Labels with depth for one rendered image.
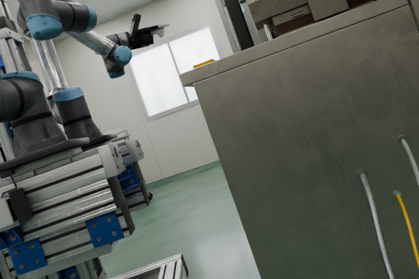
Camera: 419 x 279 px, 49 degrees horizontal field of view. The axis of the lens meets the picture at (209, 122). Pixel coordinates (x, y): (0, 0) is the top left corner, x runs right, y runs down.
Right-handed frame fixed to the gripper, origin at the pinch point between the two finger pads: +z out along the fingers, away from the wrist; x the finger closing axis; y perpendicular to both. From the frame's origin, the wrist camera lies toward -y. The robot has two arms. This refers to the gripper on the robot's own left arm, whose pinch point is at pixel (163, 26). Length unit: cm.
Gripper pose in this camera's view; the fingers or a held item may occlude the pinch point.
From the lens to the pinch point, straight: 224.4
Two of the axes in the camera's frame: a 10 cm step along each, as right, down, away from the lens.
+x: 4.8, -0.1, -8.8
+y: 2.7, 9.6, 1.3
